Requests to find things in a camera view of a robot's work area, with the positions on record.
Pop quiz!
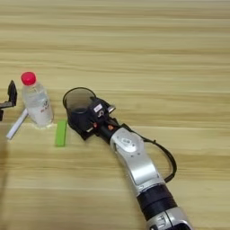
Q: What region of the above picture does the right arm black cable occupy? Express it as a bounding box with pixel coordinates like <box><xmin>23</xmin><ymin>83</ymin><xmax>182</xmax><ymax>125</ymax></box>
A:
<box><xmin>128</xmin><ymin>125</ymin><xmax>178</xmax><ymax>184</ymax></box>

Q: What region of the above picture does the white marker with black cap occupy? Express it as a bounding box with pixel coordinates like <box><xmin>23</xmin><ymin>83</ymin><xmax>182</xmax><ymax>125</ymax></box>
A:
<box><xmin>5</xmin><ymin>108</ymin><xmax>30</xmax><ymax>141</ymax></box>

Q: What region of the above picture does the clear water bottle red cap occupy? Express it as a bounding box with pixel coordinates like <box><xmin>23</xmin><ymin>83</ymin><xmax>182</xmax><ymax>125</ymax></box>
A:
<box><xmin>20</xmin><ymin>71</ymin><xmax>55</xmax><ymax>128</ymax></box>

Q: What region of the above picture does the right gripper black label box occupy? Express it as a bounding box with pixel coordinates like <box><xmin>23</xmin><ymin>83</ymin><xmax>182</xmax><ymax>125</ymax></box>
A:
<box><xmin>87</xmin><ymin>97</ymin><xmax>111</xmax><ymax>121</ymax></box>

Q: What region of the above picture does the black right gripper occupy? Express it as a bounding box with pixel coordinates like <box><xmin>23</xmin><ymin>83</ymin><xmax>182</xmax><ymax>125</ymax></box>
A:
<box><xmin>68</xmin><ymin>104</ymin><xmax>121</xmax><ymax>142</ymax></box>

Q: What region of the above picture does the green rectangular block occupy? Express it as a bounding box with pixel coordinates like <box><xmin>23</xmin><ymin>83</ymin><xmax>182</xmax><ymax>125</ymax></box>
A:
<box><xmin>54</xmin><ymin>119</ymin><xmax>68</xmax><ymax>148</ymax></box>

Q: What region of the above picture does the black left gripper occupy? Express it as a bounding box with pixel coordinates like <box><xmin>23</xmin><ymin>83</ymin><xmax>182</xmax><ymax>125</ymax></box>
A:
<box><xmin>0</xmin><ymin>79</ymin><xmax>18</xmax><ymax>122</ymax></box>

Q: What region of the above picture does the black mesh pen cup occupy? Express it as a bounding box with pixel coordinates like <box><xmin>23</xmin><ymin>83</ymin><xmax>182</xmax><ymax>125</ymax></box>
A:
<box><xmin>62</xmin><ymin>86</ymin><xmax>98</xmax><ymax>137</ymax></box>

